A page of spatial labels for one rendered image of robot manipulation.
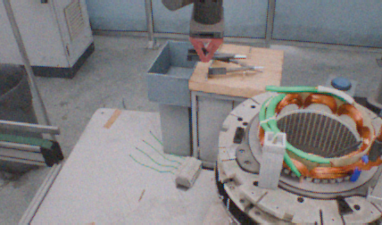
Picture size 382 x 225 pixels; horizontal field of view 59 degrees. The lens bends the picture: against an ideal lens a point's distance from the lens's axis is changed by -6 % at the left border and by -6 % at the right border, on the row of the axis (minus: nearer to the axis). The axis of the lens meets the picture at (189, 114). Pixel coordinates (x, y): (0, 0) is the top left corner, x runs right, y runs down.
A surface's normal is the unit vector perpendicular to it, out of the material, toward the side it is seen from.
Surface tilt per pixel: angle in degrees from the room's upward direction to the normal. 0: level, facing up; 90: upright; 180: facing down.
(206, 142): 90
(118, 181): 0
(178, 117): 90
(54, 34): 90
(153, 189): 0
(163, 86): 90
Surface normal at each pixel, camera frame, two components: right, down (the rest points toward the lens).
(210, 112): -0.26, 0.62
